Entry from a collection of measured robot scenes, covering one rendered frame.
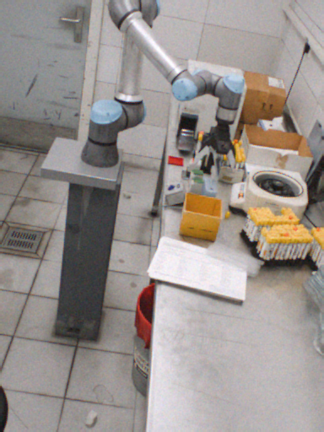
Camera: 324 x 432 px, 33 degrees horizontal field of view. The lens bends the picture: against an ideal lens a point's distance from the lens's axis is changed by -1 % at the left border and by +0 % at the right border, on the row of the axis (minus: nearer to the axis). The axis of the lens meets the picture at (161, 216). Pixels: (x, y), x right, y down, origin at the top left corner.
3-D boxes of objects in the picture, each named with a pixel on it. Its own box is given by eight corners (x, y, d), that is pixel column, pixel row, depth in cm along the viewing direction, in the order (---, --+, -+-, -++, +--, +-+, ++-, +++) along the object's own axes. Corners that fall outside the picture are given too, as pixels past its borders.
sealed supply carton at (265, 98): (236, 100, 319) (245, 69, 309) (275, 108, 318) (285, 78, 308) (235, 119, 293) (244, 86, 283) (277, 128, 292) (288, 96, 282)
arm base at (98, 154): (75, 161, 212) (78, 138, 207) (88, 147, 225) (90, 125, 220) (112, 170, 211) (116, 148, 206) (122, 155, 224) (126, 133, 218)
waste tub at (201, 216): (180, 214, 201) (186, 191, 195) (215, 222, 201) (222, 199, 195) (178, 234, 189) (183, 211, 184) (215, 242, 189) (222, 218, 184)
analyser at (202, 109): (176, 115, 282) (187, 58, 266) (228, 124, 284) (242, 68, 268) (175, 139, 256) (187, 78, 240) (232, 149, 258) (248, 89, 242)
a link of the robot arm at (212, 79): (186, 69, 188) (213, 80, 183) (202, 65, 196) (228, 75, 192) (181, 91, 192) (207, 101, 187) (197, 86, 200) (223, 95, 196)
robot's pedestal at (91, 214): (55, 334, 257) (69, 175, 211) (62, 306, 274) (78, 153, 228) (96, 341, 259) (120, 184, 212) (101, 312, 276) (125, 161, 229)
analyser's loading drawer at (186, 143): (179, 131, 260) (180, 121, 258) (192, 132, 261) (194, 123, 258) (178, 148, 243) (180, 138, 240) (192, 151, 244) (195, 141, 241)
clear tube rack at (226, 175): (214, 159, 245) (218, 145, 241) (236, 163, 246) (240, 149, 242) (217, 181, 228) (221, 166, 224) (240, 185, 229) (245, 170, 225)
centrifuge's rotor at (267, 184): (255, 184, 220) (259, 169, 216) (292, 193, 219) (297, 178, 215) (252, 202, 207) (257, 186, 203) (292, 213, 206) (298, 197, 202)
